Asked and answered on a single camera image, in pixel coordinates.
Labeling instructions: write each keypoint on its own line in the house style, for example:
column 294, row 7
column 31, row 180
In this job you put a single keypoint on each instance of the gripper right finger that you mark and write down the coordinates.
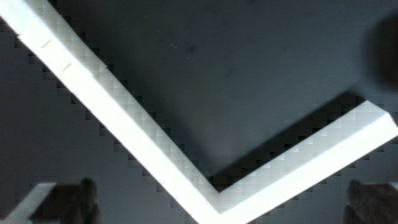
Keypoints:
column 372, row 208

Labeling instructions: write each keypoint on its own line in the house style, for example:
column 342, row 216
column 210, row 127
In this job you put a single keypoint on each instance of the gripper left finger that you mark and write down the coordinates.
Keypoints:
column 58, row 204

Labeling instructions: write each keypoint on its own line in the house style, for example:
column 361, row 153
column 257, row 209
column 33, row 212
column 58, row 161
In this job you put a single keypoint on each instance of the white lamp bulb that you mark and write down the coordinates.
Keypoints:
column 381, row 52

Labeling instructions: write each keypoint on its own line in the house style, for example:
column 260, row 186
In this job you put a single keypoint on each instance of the white right fence wall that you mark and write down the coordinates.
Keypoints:
column 328, row 151

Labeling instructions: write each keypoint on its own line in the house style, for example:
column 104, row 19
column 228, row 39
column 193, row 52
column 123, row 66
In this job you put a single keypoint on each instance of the white fence wall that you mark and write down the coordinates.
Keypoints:
column 49, row 37
column 328, row 151

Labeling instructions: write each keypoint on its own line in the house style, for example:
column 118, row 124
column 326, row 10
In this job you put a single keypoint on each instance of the white front fence wall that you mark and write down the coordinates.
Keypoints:
column 49, row 37

